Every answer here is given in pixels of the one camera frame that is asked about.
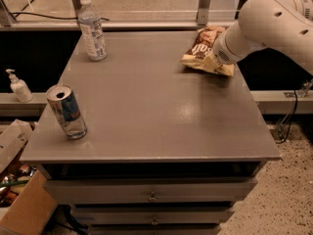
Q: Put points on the brown sea salt chip bag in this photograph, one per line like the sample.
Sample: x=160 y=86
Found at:
x=200 y=55

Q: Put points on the clear plastic water bottle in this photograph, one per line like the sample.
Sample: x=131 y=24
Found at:
x=91 y=28

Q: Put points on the grey drawer cabinet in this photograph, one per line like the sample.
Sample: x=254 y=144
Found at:
x=196 y=140

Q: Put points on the white pump soap dispenser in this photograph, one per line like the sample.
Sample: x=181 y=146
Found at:
x=19 y=87

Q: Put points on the top drawer metal knob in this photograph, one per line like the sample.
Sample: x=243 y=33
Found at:
x=152 y=198

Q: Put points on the silver blue energy drink can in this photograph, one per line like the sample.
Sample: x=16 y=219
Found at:
x=63 y=103

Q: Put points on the drawer metal knob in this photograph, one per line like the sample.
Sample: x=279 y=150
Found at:
x=154 y=221
x=152 y=198

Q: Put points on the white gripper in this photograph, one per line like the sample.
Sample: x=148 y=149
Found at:
x=220 y=52

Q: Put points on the open cardboard box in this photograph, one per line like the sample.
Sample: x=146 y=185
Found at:
x=25 y=208

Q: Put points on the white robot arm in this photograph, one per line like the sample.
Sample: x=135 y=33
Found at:
x=283 y=25

